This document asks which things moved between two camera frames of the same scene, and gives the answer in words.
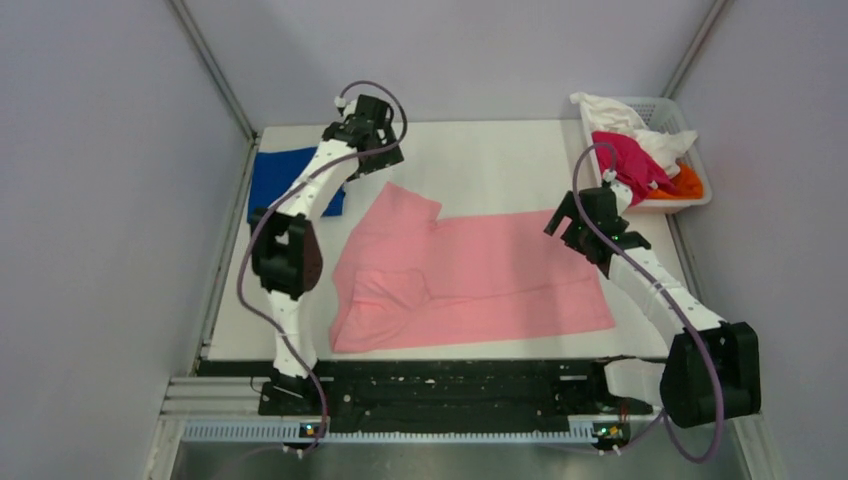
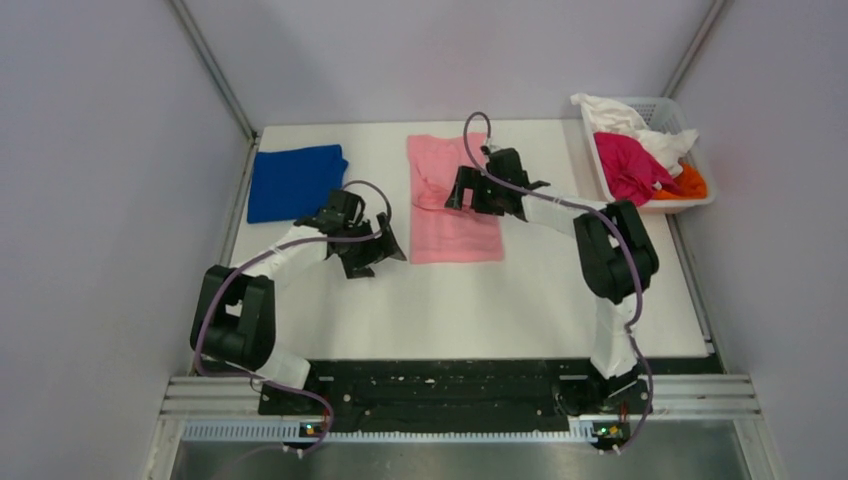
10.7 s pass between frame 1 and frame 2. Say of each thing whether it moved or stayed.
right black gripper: moved
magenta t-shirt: stayed
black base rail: stayed
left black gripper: moved
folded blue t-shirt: stayed
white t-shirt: stayed
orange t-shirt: stayed
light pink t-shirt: moved
